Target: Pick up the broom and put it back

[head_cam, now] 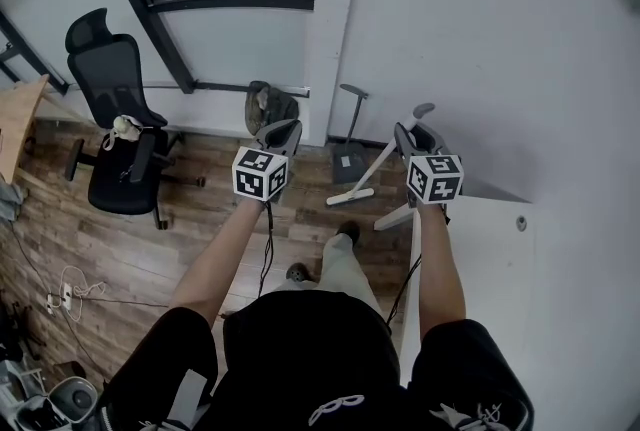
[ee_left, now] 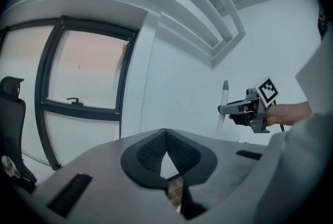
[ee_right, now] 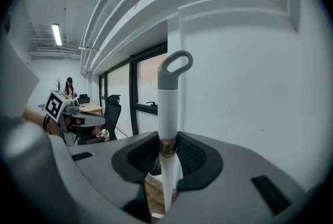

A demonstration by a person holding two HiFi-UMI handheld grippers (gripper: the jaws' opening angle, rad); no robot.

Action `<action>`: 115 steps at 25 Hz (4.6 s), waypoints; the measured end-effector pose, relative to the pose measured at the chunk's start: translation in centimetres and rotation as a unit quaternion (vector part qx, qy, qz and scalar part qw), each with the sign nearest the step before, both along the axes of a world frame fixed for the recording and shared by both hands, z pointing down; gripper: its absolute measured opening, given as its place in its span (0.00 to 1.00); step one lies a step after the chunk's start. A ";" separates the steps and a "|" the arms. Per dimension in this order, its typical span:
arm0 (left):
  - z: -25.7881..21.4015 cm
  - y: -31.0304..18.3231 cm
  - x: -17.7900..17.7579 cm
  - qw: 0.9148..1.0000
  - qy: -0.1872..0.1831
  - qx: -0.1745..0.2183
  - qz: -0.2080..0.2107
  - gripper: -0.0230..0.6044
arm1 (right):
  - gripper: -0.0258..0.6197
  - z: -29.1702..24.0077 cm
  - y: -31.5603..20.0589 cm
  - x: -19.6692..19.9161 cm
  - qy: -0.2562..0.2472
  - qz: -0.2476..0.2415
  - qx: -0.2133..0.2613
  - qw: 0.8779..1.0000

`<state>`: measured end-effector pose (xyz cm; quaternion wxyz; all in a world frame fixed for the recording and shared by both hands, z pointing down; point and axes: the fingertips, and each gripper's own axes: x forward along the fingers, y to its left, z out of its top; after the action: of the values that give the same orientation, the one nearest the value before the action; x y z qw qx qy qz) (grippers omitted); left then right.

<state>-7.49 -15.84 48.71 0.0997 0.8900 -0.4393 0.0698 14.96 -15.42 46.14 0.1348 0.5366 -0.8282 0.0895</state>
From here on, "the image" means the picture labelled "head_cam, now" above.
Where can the white and grey open bag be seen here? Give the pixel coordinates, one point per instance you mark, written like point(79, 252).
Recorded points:
point(75, 399)

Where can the person's beige trousers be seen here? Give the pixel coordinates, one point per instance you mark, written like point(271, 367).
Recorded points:
point(345, 269)

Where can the grey cloth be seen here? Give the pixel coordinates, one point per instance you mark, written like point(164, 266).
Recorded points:
point(10, 201)

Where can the white table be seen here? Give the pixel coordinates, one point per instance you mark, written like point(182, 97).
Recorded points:
point(490, 279)

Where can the person's black shoe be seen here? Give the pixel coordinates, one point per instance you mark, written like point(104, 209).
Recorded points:
point(298, 272)
point(348, 234)

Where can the person's left forearm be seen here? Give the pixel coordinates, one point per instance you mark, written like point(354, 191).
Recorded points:
point(220, 259)

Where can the white broom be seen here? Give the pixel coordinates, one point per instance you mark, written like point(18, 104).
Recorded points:
point(350, 198)

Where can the black folded tripod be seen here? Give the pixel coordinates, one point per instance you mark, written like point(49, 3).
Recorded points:
point(17, 329)

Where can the white plush toy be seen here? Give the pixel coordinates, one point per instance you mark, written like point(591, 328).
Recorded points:
point(124, 129)

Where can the black mesh office chair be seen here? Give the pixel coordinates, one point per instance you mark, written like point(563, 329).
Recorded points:
point(120, 189)

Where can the person's left black shoe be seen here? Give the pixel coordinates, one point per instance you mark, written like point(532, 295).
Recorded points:
point(298, 272)

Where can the person's right forearm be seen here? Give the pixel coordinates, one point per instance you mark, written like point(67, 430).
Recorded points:
point(440, 269)

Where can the person's right black shoe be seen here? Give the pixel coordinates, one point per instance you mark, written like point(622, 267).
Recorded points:
point(348, 234)

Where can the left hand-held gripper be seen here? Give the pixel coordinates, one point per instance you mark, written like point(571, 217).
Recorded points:
point(257, 174)

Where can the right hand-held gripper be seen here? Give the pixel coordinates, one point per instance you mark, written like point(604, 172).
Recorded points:
point(435, 179)

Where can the person's black t-shirt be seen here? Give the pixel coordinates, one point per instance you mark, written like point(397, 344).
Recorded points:
point(310, 344)

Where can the light wooden desk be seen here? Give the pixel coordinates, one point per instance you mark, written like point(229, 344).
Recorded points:
point(20, 129)

